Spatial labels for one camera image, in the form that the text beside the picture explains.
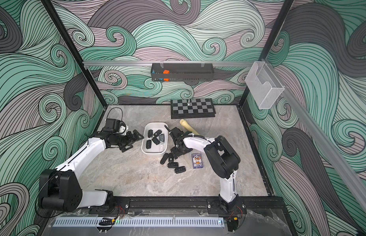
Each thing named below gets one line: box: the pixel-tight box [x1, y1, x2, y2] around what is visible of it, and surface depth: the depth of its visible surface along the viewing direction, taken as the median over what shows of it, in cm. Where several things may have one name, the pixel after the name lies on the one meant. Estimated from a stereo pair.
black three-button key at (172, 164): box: [166, 159, 179, 168], surface depth 89 cm
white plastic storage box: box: [141, 121, 169, 155], surface depth 100 cm
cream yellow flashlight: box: [179, 118, 201, 136], surface depth 106 cm
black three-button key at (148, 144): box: [146, 139, 152, 149], surface depth 97 cm
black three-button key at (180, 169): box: [174, 166, 186, 174], surface depth 87 cm
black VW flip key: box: [168, 152, 174, 163], surface depth 92 cm
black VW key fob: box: [148, 129, 153, 138], surface depth 103 cm
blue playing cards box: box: [191, 152, 204, 169], surface depth 89 cm
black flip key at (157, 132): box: [153, 129, 162, 138], surface depth 103 cm
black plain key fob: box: [159, 152, 170, 165], surface depth 92 cm
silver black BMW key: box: [159, 133, 165, 144], surface depth 100 cm
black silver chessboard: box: [170, 98, 216, 119], surface depth 116 cm
